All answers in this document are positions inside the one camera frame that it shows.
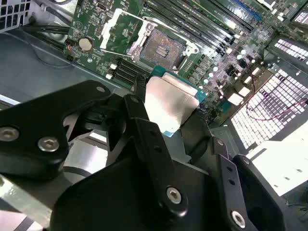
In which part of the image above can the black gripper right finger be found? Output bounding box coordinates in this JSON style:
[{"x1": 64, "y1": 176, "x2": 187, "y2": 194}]
[{"x1": 180, "y1": 107, "x2": 287, "y2": 231}]

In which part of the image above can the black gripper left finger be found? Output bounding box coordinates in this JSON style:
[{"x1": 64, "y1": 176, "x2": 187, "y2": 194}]
[{"x1": 0, "y1": 74, "x2": 190, "y2": 219}]

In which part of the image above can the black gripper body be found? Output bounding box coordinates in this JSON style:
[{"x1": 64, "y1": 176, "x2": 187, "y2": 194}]
[{"x1": 49, "y1": 153, "x2": 236, "y2": 231}]

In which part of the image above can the silver-topped CPU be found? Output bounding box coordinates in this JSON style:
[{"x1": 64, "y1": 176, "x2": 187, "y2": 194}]
[{"x1": 143, "y1": 65, "x2": 208, "y2": 138}]

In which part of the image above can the metal socket cover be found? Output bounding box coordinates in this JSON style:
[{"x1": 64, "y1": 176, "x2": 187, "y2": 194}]
[{"x1": 99, "y1": 8, "x2": 151, "y2": 60}]

